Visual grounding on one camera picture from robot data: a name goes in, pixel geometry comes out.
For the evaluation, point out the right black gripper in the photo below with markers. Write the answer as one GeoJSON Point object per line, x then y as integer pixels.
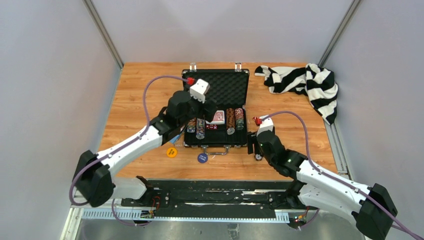
{"type": "Point", "coordinates": [252, 139]}

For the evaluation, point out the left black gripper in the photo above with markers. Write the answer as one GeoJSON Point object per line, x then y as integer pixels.
{"type": "Point", "coordinates": [207, 114]}

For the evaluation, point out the black orange 100 chip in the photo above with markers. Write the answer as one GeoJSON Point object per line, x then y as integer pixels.
{"type": "Point", "coordinates": [258, 157]}

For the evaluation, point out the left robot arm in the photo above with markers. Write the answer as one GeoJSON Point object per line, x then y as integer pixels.
{"type": "Point", "coordinates": [94, 180]}

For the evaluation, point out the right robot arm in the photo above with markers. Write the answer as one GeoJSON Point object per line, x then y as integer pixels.
{"type": "Point", "coordinates": [369, 208]}

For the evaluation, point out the red backed card deck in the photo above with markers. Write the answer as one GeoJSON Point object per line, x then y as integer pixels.
{"type": "Point", "coordinates": [218, 118]}

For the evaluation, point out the blue tan chip column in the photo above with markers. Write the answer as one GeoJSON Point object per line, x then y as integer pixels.
{"type": "Point", "coordinates": [200, 128]}

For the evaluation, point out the red dice in case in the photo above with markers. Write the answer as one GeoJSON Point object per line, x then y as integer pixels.
{"type": "Point", "coordinates": [211, 126]}

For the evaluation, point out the orange black chip column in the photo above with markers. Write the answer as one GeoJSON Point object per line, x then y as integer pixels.
{"type": "Point", "coordinates": [230, 121]}

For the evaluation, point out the mixed chip column far left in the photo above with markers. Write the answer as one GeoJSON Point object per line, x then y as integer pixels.
{"type": "Point", "coordinates": [191, 126]}

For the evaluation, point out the black aluminium poker case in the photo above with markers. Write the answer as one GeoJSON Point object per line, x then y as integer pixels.
{"type": "Point", "coordinates": [229, 88]}

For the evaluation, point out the clear dealer button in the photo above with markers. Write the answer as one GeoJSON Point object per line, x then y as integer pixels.
{"type": "Point", "coordinates": [179, 145]}

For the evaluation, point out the blue backed playing cards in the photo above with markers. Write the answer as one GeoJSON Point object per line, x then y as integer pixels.
{"type": "Point", "coordinates": [175, 139]}

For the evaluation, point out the blue small blind button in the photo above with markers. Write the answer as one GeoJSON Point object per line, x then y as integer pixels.
{"type": "Point", "coordinates": [202, 158]}

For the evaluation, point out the yellow round button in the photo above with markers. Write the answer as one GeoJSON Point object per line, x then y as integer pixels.
{"type": "Point", "coordinates": [171, 152]}

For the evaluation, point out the black white striped cloth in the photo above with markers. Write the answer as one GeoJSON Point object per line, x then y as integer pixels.
{"type": "Point", "coordinates": [313, 81]}

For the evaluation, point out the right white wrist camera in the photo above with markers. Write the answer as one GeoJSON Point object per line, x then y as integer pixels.
{"type": "Point", "coordinates": [266, 125]}

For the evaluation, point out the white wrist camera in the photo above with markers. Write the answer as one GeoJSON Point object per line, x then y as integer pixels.
{"type": "Point", "coordinates": [199, 90]}
{"type": "Point", "coordinates": [266, 125]}

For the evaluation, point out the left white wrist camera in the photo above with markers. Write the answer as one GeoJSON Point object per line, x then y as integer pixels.
{"type": "Point", "coordinates": [199, 90]}

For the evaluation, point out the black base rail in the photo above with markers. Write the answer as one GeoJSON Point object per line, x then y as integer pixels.
{"type": "Point", "coordinates": [233, 202]}

